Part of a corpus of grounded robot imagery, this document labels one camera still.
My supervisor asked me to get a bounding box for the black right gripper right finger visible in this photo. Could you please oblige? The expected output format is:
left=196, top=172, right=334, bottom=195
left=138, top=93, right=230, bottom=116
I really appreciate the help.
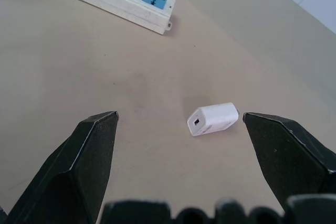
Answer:
left=242, top=112, right=336, bottom=214

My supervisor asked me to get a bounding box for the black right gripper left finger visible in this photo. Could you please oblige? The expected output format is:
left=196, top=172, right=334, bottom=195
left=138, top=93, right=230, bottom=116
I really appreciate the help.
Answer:
left=4, top=111, right=120, bottom=224

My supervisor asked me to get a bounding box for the white USB charger plug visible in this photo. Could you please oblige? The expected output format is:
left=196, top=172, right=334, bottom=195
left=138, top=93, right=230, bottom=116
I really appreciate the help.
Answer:
left=186, top=102, right=240, bottom=137

